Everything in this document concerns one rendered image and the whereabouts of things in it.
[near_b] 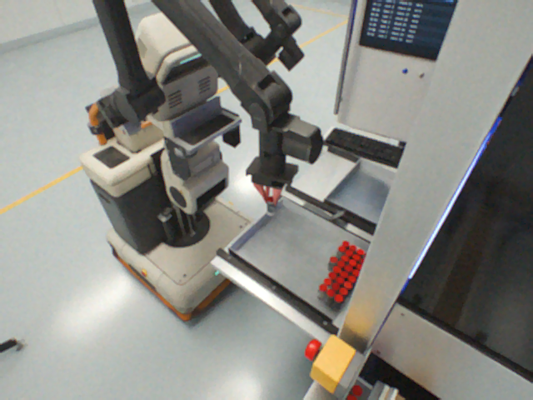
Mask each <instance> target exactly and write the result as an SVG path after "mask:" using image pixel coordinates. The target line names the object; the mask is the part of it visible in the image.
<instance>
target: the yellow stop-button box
mask: <svg viewBox="0 0 533 400"><path fill-rule="evenodd" d="M365 358H366V356H365V355H363V354H362V353H360V352H358V351H355V349H353V348H352V347H350V346H348V345H347V344H345V342H343V341H342V340H341V339H340V338H338V337H336V336H335V335H331V336H330V337H329V338H328V340H327V342H326V344H325V346H324V347H322V348H321V350H320V352H318V354H317V355H316V360H315V361H314V364H313V367H312V370H311V378H313V379H315V380H316V381H317V382H318V383H320V384H321V385H322V386H323V387H324V388H325V389H327V390H328V391H329V392H331V393H334V396H335V397H337V398H338V399H340V400H343V398H344V397H345V394H346V391H347V389H348V388H349V387H350V385H351V382H352V380H353V379H354V378H355V376H356V374H357V372H358V370H359V368H360V367H361V365H362V363H363V361H364V359H365Z"/></svg>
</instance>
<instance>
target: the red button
mask: <svg viewBox="0 0 533 400"><path fill-rule="evenodd" d="M320 348H321V342H319V341H318V340H316V339H313V340H311V341H310V342H309V343H308V345H307V347H306V350H305V355H306V357H307V358H309V359H310V360H311V361H313V359H314V358H315V357H316V355H317V354H318V352H320V351H319V350H320Z"/></svg>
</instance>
